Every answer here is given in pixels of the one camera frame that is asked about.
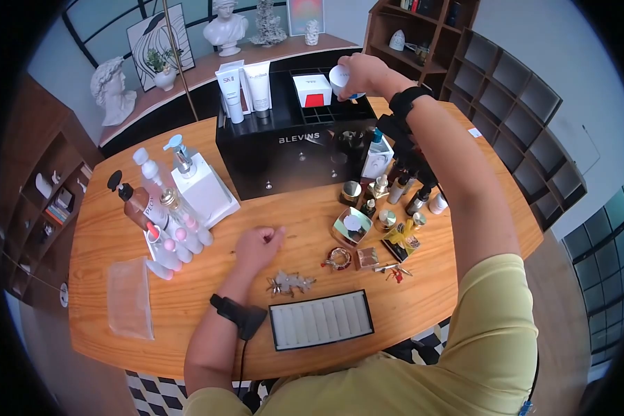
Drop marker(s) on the person's right hand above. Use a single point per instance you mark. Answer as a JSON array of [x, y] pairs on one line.
[[372, 75]]

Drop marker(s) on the person's left hand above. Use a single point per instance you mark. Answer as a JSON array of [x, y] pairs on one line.
[[257, 249]]

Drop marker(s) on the person's left fingers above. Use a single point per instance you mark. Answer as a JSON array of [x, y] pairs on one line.
[[271, 235]]

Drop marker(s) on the person's right fingers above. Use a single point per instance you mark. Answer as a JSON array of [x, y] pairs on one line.
[[349, 67]]

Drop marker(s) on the round white cream jar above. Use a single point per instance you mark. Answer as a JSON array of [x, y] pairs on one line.
[[339, 79]]

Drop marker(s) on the white box red mark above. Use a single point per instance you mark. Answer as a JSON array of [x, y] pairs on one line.
[[312, 89]]

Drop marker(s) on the grey flower hair ornament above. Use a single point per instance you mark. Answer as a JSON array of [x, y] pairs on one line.
[[290, 283]]

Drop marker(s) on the black wrist band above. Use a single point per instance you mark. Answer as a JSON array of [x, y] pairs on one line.
[[406, 102], [239, 312]]

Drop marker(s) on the colourful framed picture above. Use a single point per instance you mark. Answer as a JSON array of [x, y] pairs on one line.
[[305, 15]]

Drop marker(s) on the round red gold brooch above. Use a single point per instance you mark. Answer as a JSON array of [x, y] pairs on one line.
[[339, 258]]

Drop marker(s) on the brown open bookshelf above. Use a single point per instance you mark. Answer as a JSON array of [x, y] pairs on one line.
[[421, 39]]

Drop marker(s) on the square gold compact case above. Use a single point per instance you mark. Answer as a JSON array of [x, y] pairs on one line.
[[351, 226]]

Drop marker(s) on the square white pump dispenser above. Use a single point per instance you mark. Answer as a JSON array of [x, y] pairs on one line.
[[200, 184]]

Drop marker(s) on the dark jar gold lid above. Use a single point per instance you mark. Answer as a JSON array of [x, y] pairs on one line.
[[350, 193]]

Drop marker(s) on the clear perfume bottle gold cap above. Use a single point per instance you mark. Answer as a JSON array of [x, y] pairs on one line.
[[182, 210]]

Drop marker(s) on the white tube silver cap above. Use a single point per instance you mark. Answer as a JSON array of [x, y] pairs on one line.
[[258, 86]]

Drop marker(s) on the black glossy cosmetic organizer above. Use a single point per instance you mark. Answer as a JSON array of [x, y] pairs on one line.
[[296, 145]]

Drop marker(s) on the white stand pink tips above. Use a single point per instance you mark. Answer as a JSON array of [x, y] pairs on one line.
[[179, 252]]

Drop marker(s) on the white box blue capped bottle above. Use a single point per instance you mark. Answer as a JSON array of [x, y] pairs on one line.
[[377, 157]]

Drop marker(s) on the grey coral sculpture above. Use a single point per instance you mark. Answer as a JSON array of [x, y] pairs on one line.
[[267, 23]]

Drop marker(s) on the small clear square box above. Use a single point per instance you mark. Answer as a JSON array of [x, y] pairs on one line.
[[367, 257]]

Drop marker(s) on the small dark green bottle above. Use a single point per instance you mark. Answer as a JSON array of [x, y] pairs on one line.
[[368, 207]]

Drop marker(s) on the small gold lidded jar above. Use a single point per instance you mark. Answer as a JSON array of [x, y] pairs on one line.
[[385, 220]]

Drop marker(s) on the ornate gold perfume bottle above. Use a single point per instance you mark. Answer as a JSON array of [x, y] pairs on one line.
[[379, 186]]

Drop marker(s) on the clear bottle white pump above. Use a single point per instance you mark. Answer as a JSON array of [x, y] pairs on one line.
[[157, 195]]

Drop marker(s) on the tall white cosmetic tube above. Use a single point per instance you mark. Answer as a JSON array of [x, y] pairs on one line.
[[231, 93]]

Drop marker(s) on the red gold hairpin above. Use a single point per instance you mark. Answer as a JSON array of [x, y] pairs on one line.
[[397, 271]]

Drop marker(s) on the silver dropper bottle black cap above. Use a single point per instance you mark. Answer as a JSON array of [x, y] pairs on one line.
[[397, 190]]

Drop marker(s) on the black box yellow ribbon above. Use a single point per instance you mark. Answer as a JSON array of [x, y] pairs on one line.
[[403, 240]]

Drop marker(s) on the small white sticker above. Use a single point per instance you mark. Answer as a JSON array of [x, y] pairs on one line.
[[475, 132]]

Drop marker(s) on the brown bottle black pump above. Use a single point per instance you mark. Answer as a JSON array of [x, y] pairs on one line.
[[133, 204]]

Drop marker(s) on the wooden top sideboard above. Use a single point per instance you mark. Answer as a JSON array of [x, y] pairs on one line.
[[208, 88]]

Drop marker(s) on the tiny gold capped jar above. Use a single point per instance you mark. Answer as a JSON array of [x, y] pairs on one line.
[[419, 219]]

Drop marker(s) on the dark dropper bottle black cap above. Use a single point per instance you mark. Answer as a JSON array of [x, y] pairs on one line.
[[417, 201]]

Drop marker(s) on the clear plastic bag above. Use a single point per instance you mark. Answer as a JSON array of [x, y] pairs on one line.
[[130, 299]]

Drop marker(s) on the small white bottle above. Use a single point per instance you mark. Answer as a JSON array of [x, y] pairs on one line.
[[438, 203]]

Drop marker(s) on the thin gold lamp pole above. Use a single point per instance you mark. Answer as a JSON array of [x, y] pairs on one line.
[[179, 60]]

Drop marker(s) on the dark brown grid shelf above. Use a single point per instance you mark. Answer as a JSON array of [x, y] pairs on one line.
[[515, 119]]

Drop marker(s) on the potted plant white vase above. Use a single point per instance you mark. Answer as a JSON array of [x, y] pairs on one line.
[[162, 70]]

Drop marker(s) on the black white line art picture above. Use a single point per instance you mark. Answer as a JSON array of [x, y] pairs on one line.
[[158, 36]]

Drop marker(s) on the person's body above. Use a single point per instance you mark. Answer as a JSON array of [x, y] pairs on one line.
[[421, 374]]

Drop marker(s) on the white curly hair bust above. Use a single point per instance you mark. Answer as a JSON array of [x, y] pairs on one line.
[[113, 93]]

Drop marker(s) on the brown shelf with trinkets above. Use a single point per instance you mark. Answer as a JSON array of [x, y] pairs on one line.
[[36, 197]]

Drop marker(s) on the black framed window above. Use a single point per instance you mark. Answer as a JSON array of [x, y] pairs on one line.
[[606, 270]]

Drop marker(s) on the white plaster bust on pedestal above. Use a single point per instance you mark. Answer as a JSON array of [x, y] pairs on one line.
[[225, 28]]

